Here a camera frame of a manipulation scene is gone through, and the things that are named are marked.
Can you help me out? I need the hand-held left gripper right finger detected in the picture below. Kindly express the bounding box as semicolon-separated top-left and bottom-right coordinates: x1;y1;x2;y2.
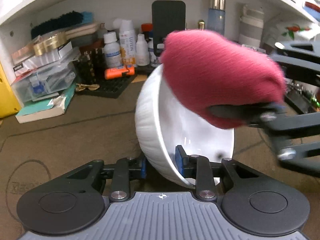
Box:
175;145;263;202

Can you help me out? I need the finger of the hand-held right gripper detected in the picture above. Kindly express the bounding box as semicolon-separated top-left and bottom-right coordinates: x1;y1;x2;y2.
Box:
208;102;320;178
269;41;320;87

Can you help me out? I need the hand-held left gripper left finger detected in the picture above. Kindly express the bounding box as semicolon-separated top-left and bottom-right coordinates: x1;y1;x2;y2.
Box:
66;156;147;202

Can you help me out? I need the white ribbed bowl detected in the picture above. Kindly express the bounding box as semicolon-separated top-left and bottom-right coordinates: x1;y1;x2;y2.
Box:
134;64;235;190

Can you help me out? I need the red cleaning cloth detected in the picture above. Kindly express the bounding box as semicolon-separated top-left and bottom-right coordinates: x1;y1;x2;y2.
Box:
160;29;287;130

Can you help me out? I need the dark tray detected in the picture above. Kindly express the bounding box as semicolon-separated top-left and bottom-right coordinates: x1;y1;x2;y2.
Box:
285;77;320;117

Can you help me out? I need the floral printed package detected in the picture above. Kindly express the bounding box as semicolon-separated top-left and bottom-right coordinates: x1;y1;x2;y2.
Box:
260;20;320;53

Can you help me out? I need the red and blue round stack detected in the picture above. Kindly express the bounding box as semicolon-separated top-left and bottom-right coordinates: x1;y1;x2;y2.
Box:
304;1;320;20

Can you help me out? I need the white insulated tumbler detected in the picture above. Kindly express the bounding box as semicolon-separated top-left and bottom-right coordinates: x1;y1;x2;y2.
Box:
238;4;265;47

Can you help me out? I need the black ribbed mat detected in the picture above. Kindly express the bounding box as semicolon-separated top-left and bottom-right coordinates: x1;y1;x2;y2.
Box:
76;74;137;99

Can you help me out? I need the tall blue bottle silver cap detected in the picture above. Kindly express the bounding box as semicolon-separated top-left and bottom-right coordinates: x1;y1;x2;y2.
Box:
208;0;227;36

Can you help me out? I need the orange packet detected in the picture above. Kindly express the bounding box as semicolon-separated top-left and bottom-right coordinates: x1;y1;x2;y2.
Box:
104;64;135;80

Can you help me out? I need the gold hair clip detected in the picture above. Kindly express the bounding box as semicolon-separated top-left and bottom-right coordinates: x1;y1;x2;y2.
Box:
76;83;100;91

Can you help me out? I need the black phone stand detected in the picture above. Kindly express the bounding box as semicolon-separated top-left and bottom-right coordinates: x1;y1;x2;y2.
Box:
153;41;165;67

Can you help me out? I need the white jar with blue print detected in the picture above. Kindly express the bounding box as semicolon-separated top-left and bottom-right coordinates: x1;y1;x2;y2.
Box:
147;37;160;67

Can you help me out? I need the small plain white bottle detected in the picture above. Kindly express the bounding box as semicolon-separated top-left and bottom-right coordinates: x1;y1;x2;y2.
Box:
136;34;150;67

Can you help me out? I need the black gold-studded box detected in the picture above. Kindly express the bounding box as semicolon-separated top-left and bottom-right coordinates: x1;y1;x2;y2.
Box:
75;47;105;85

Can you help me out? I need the teal book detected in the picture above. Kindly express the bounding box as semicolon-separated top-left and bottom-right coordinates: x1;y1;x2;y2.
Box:
15;84;77;124

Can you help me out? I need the white bottle with blue label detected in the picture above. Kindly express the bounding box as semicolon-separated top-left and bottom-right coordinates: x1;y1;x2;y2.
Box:
103;32;122;68

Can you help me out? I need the clear plastic storage box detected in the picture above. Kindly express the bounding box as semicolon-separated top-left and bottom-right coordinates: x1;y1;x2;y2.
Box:
11;61;77;103

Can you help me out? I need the red-capped bottle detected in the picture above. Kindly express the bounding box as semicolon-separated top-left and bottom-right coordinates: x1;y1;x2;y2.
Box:
141;23;153;40

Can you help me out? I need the black smartphone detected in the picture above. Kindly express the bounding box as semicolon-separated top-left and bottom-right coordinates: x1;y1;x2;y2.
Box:
152;0;187;55

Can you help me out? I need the white striped box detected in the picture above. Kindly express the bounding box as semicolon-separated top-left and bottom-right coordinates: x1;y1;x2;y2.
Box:
11;41;80;78

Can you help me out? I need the beige wooden brush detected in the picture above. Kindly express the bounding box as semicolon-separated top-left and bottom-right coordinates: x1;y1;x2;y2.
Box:
66;22;99;39

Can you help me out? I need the yellow plastic object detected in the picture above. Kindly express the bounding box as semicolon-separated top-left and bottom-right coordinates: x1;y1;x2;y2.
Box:
0;61;22;119

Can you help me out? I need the round gold tin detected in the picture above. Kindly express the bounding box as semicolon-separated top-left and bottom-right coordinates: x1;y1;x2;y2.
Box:
32;33;67;57

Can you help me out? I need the rose gold box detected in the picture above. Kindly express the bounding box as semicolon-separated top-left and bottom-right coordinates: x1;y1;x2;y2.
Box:
11;42;38;64

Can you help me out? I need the black brush with blue handle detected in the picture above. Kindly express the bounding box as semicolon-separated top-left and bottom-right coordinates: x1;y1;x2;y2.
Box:
30;10;93;39

